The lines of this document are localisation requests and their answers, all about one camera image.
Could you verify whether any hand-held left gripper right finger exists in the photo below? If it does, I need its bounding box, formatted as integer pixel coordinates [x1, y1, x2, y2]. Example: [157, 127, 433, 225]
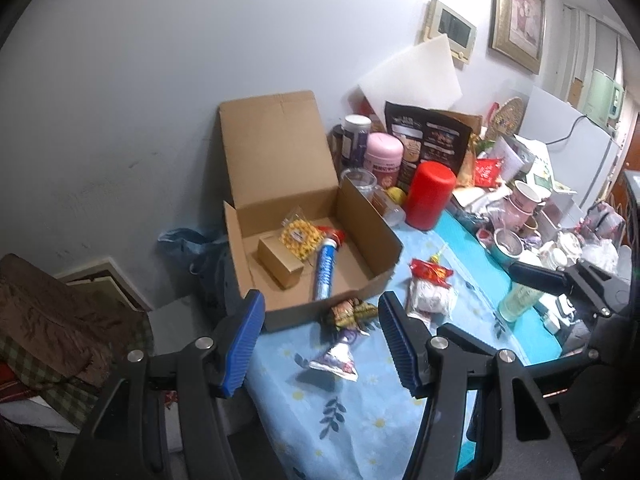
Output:
[377, 290, 583, 480]

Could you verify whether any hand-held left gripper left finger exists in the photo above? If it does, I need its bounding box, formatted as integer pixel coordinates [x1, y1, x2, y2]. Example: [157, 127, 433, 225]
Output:
[62, 289, 267, 480]

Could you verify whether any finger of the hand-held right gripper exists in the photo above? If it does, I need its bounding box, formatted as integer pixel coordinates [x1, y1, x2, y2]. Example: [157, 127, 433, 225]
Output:
[509, 260, 583, 300]

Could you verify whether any gold patterned snack packet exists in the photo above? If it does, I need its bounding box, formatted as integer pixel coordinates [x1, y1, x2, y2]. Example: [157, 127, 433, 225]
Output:
[322, 297, 379, 333]

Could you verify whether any white purple snack packet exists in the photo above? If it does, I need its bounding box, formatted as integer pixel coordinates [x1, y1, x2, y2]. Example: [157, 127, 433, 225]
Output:
[308, 327, 373, 381]

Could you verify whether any large red snack packet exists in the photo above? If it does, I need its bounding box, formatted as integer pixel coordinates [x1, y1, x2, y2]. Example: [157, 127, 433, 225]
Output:
[410, 257, 454, 286]

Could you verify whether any small rectangular tan carton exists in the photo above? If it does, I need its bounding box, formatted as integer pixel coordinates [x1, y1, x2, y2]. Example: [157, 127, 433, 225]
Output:
[257, 234, 306, 290]

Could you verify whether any blue white tube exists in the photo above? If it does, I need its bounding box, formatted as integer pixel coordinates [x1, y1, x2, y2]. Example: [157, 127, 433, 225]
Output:
[312, 237, 341, 302]

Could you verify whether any clear packet of yellow snacks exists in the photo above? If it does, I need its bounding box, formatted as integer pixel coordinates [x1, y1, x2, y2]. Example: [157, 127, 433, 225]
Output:
[277, 206, 323, 261]

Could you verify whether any small red snack packet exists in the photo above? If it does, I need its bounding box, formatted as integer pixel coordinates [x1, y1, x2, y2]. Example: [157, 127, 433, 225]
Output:
[317, 226, 348, 251]

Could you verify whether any cardboard box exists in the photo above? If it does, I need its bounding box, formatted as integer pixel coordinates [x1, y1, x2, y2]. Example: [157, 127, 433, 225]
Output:
[218, 91, 404, 332]

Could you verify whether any teal metal-lined mug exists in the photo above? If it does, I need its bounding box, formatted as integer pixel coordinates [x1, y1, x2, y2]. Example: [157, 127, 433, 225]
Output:
[487, 227, 526, 263]

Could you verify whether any white round snack packet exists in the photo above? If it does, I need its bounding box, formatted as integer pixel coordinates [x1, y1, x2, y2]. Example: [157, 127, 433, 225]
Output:
[406, 277, 458, 323]

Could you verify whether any pink patterned cup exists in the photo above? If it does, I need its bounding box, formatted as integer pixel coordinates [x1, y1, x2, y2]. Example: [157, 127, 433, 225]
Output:
[510, 180, 546, 216]
[505, 197, 538, 233]

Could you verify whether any floral blue tablecloth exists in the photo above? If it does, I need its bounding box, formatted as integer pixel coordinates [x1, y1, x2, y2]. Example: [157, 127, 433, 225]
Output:
[245, 220, 506, 480]

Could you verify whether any blue plastic bag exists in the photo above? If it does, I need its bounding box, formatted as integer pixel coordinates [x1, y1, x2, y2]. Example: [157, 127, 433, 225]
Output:
[158, 228, 231, 273]

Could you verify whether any red gift packet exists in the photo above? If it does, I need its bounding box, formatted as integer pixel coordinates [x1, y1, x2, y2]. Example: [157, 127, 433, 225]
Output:
[472, 157, 503, 190]

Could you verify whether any white paper sheet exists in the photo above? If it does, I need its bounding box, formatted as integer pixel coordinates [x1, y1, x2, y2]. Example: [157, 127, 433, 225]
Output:
[357, 34, 463, 111]
[492, 135, 536, 181]

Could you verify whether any white refrigerator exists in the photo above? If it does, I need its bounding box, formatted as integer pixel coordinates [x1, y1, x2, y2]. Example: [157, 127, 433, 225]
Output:
[520, 85, 628, 211]

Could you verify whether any red canister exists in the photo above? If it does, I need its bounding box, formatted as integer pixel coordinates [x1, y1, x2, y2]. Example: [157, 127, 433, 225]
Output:
[404, 161, 457, 232]

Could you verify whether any gold foil bag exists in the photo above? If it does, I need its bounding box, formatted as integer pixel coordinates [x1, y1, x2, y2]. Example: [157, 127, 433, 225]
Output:
[452, 110, 485, 188]

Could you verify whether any clear jar with orange label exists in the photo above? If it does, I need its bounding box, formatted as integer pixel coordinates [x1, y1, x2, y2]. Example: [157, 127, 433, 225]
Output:
[341, 169, 377, 201]
[370, 187, 407, 228]

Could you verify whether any woven plate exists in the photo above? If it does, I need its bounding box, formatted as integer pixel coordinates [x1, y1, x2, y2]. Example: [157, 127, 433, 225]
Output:
[482, 96, 526, 143]

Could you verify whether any black pouch bag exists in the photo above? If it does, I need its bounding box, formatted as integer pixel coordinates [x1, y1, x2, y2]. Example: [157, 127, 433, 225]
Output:
[384, 101, 473, 193]

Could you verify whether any pink jar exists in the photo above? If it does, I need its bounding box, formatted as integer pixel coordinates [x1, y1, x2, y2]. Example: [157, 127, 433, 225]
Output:
[363, 133, 404, 188]

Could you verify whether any green appliance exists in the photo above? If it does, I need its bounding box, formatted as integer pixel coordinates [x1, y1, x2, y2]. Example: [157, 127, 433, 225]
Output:
[590, 69, 627, 132]

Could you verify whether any brown cloth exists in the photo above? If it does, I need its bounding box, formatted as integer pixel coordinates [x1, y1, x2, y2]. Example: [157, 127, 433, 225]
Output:
[0, 253, 151, 386]

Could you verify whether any dark purple jar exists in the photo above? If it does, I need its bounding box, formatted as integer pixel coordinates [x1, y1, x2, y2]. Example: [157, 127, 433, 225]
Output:
[340, 115, 372, 171]

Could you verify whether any red plaid cloth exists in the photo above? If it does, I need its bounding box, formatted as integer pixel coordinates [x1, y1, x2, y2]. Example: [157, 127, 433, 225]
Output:
[0, 362, 31, 403]

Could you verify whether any framed picture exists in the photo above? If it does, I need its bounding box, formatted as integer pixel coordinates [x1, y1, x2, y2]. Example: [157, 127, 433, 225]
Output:
[487, 0, 547, 76]

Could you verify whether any black cable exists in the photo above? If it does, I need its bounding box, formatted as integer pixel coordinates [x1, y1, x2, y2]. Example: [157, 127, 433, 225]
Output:
[545, 114, 616, 146]

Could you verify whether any leaning picture frame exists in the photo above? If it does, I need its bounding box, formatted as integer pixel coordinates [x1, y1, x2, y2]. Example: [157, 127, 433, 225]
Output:
[52, 256, 153, 313]

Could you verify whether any wall intercom panel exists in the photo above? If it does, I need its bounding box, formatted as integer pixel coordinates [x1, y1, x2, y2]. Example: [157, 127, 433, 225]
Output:
[419, 0, 478, 65]

